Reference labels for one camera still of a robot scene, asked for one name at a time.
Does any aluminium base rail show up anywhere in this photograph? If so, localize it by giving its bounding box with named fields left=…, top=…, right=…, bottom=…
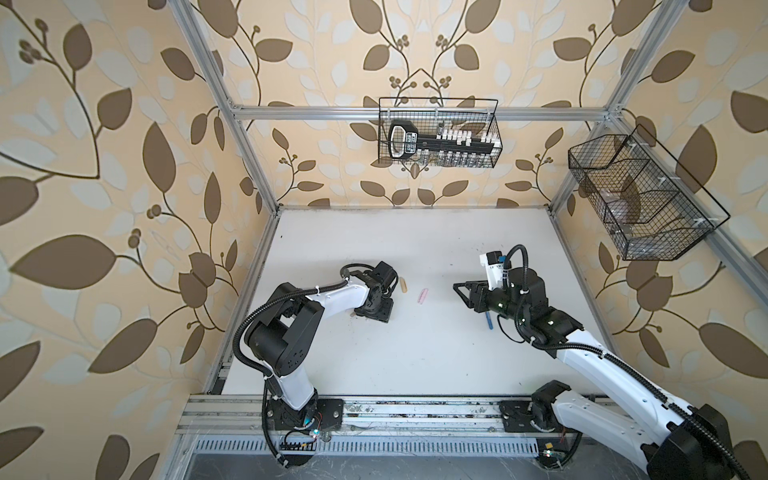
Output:
left=173, top=394, right=673, bottom=458

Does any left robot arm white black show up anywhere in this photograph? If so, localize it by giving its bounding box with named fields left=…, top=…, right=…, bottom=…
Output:
left=232, top=261, right=399, bottom=436

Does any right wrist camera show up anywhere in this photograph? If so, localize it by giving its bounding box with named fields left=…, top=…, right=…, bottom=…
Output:
left=479, top=251, right=509, bottom=290

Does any back wire basket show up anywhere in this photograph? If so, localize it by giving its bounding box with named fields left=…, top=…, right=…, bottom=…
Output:
left=377, top=96, right=503, bottom=169

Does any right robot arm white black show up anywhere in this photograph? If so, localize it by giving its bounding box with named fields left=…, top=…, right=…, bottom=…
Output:
left=452, top=244, right=749, bottom=479

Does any wire basket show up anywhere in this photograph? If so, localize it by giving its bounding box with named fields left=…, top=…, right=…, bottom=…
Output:
left=568, top=124, right=731, bottom=261
left=377, top=96, right=503, bottom=169

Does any right wire basket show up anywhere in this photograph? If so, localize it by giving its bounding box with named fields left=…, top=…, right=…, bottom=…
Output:
left=568, top=124, right=731, bottom=261

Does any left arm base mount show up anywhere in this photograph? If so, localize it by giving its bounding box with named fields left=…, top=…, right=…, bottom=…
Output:
left=261, top=393, right=345, bottom=468

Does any black tool in basket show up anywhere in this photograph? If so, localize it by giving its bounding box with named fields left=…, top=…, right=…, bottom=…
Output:
left=380, top=120, right=502, bottom=161

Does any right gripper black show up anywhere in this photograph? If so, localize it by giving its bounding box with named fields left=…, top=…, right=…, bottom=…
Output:
left=453, top=279, right=526, bottom=326

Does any pink pen cap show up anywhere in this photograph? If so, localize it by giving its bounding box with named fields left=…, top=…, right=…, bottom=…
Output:
left=418, top=288, right=429, bottom=305

